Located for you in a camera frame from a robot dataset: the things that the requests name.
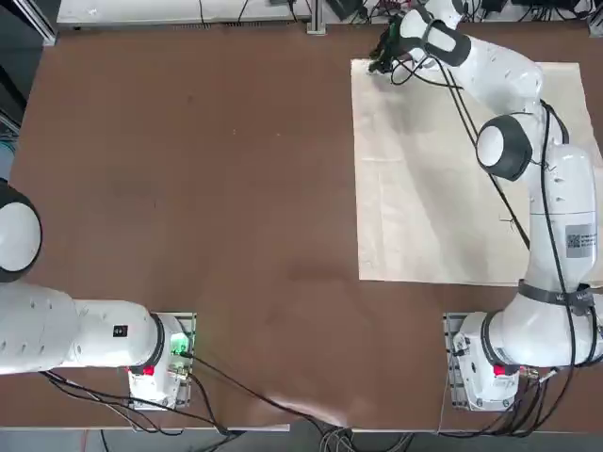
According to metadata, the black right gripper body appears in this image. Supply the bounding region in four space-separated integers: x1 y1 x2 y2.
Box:
376 19 402 57

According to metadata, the cream plastic tablecloth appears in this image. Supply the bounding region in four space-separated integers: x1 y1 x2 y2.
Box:
350 58 603 286

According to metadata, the large black power adapter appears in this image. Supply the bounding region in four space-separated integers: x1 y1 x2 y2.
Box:
512 0 583 8

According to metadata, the slanted aluminium profile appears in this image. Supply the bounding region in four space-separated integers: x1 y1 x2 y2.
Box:
11 0 58 47

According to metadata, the aluminium profile post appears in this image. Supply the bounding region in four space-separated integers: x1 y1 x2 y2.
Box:
306 0 327 35

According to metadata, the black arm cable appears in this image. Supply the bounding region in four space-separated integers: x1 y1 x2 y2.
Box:
388 49 579 373

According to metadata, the long white cable duct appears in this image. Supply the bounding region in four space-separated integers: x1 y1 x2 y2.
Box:
56 0 312 25

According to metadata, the black base power cable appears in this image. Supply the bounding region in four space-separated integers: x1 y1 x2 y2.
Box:
181 350 352 432

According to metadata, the black base cable bundle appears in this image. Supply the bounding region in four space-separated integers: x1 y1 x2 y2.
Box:
437 366 566 440

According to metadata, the dark metal frame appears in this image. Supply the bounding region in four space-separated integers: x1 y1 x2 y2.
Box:
0 46 30 140

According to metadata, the grey cable bundle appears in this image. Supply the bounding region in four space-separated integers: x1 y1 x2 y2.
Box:
318 426 362 452

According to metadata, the black floor cable bundle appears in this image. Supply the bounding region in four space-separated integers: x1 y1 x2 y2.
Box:
41 369 241 437

